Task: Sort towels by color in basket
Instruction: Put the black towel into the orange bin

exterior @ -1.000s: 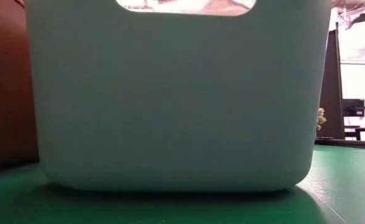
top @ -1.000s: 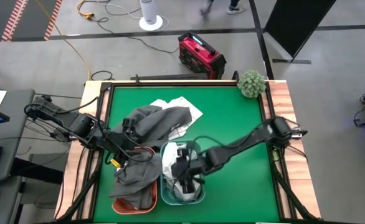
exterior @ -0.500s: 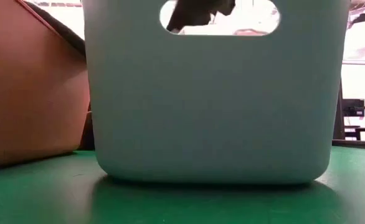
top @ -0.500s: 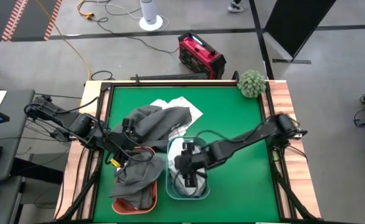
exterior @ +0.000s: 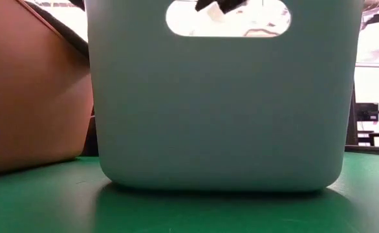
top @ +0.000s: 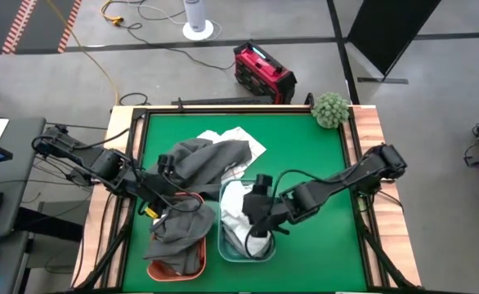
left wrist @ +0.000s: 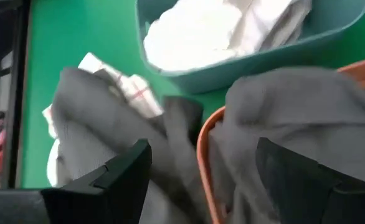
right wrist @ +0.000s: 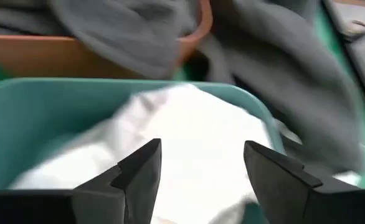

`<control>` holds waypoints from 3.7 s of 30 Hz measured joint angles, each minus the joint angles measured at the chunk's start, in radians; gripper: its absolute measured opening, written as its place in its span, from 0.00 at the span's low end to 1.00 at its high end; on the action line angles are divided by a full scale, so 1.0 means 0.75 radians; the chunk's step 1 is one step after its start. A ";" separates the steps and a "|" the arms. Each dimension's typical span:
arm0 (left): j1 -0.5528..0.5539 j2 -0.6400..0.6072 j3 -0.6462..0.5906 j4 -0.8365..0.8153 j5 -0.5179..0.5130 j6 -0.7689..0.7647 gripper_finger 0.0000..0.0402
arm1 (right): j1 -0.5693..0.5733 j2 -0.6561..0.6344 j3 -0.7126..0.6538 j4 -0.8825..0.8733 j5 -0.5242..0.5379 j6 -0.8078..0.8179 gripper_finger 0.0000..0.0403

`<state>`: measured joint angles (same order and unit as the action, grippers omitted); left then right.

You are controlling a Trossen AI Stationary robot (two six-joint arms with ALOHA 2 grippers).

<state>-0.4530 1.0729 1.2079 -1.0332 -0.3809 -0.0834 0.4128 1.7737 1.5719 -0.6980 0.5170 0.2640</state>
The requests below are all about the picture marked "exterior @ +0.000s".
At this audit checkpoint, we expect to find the black ceiling fixture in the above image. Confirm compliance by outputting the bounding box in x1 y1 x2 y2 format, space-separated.
363 12 379 27

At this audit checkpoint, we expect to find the black partition panel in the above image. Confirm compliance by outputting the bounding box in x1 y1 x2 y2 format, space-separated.
345 86 359 146

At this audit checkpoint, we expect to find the black computer monitor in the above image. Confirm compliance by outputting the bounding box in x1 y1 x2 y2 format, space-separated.
354 102 379 123

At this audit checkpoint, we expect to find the black low bench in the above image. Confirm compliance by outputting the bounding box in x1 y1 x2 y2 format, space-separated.
357 130 379 148

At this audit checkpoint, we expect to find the black table edge frame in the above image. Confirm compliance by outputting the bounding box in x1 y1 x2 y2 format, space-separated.
344 144 379 157

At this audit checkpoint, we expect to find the teal plastic basket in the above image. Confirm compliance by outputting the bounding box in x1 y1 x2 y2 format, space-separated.
84 0 365 192

